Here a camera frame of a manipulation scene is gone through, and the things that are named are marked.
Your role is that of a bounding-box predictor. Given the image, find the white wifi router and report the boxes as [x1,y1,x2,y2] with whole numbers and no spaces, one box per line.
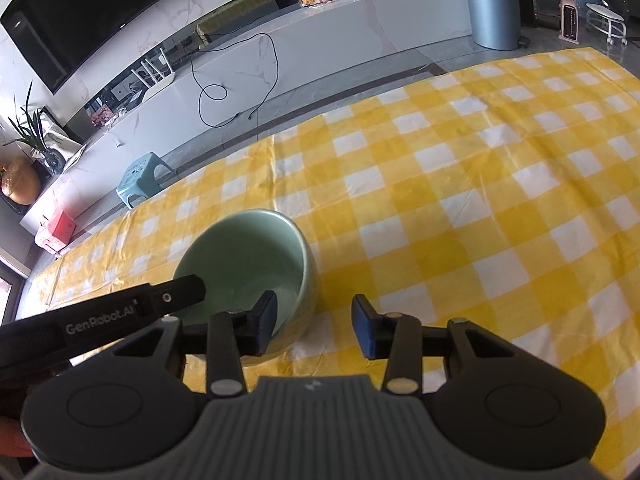
[131,47,176,103]

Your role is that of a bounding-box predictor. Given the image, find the pink small heater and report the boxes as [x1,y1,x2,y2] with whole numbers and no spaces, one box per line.
[559,0,579,44]

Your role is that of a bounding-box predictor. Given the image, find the white marble tv cabinet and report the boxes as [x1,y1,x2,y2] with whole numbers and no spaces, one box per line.
[20,0,471,233]

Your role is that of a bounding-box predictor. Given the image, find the orange steel bowl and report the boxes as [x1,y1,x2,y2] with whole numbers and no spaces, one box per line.
[0,417,32,458]

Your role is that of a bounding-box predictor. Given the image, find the grey metal trash bin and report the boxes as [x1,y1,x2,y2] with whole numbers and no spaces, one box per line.
[468,0,521,51]

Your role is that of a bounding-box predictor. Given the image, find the yellow checked tablecloth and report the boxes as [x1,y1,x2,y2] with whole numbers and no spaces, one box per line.
[18,49,639,479]

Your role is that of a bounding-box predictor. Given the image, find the green plant in glass vase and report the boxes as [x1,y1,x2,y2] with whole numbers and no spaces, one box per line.
[4,84,66,176]

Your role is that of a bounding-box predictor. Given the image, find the pink storage box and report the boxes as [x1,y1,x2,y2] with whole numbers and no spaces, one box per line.
[35,209,76,256]

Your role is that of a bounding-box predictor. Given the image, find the black wall television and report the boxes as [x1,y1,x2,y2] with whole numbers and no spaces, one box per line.
[1,0,158,92]

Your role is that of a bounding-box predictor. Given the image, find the white round stool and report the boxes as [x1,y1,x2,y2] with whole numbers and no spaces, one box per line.
[585,3,628,46]

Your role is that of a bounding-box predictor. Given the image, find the light blue plastic stool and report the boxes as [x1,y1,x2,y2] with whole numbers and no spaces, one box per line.
[116,152,176,210]

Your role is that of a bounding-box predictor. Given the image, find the black power cable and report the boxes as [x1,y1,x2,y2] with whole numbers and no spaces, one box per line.
[188,31,280,130]

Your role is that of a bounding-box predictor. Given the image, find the green ceramic bowl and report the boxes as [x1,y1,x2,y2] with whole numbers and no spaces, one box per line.
[174,209,318,366]

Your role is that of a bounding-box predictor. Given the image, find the golden round vase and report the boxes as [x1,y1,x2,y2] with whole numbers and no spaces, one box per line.
[1,157,41,206]

